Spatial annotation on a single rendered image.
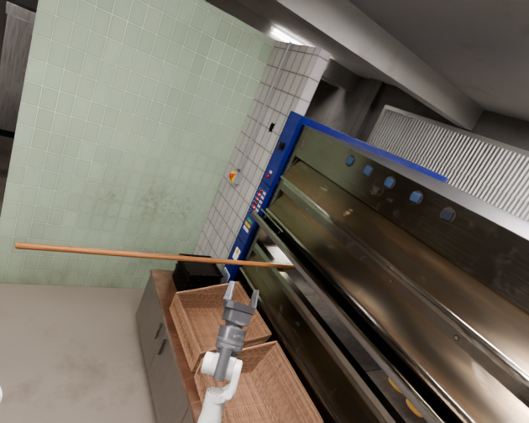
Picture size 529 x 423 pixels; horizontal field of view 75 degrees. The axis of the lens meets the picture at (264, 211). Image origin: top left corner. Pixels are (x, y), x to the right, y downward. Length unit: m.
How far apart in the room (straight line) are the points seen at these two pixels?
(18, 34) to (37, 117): 3.65
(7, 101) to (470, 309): 6.37
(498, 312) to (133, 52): 2.62
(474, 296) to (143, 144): 2.46
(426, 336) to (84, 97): 2.58
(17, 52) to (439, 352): 6.26
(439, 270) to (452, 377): 0.41
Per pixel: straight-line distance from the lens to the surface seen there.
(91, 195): 3.12
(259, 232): 2.58
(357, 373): 1.89
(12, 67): 6.55
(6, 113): 6.70
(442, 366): 1.63
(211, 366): 1.16
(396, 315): 1.73
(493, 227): 1.55
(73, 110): 2.89
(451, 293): 1.59
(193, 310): 2.67
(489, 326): 1.53
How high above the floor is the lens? 2.19
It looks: 18 degrees down
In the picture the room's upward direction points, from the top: 24 degrees clockwise
